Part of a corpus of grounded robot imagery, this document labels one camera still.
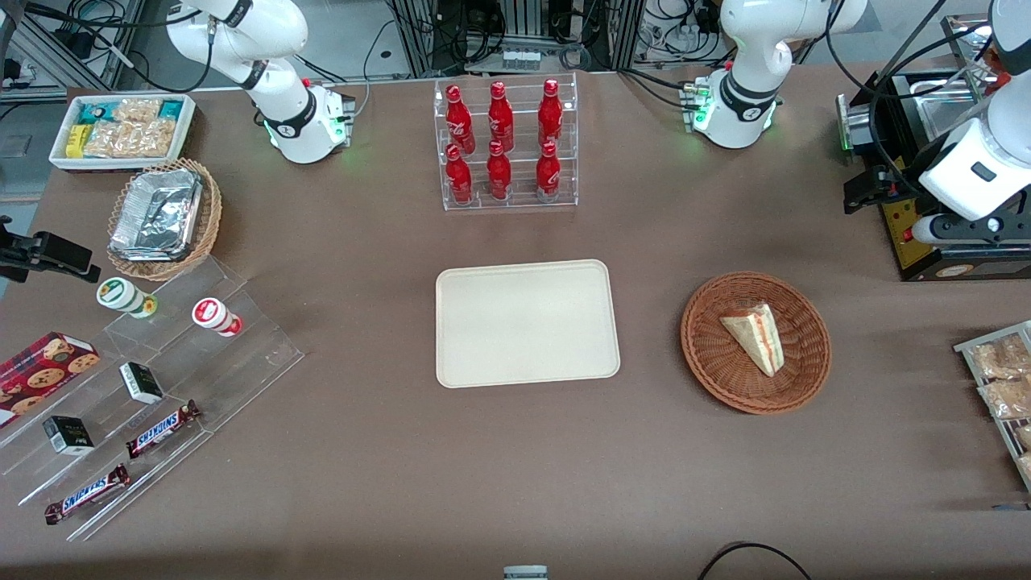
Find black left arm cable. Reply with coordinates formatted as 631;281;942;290
826;0;996;201

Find triangular sandwich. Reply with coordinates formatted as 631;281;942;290
719;303;784;378

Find red lid white cup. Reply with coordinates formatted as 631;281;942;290
192;297;243;338

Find aluminium foil containers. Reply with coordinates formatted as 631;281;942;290
109;168;204;263

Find clear bag of crackers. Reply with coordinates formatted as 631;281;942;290
113;98;162;123
83;119;180;160

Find green lid white cup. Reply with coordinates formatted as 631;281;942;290
96;276;159;319

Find aluminium frame rack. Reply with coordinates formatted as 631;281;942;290
387;0;645;77

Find black hot food machine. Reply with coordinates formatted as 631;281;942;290
836;12;1031;283

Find beige plastic tray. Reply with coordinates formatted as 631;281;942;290
436;259;621;389

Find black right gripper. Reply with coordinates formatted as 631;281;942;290
0;216;101;283

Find grey wire snack tray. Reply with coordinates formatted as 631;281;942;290
954;321;1031;492

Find small black white box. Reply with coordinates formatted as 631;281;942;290
43;416;95;457
119;362;164;405

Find Snickers chocolate bar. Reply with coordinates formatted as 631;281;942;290
44;464;131;526
126;400;202;460

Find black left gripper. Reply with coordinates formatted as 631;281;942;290
844;164;916;215

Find clear acrylic bottle rack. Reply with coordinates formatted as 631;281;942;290
433;72;579;212

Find red cola bottle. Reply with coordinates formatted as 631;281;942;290
487;140;512;201
488;81;515;152
445;143;474;204
445;85;476;154
536;141;561;202
538;78;563;146

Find round brown wicker basket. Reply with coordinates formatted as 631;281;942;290
681;271;832;416

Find red cookie box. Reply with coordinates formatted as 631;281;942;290
0;331;101;428

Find white rectangular snack bin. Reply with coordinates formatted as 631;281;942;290
48;93;197;172

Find steel food pan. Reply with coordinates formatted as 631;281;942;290
914;85;990;139

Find black table cable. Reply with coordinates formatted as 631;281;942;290
697;542;814;580

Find oval light wicker basket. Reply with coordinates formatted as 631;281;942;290
106;158;223;283

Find clear acrylic stepped display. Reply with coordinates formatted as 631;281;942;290
0;256;305;542

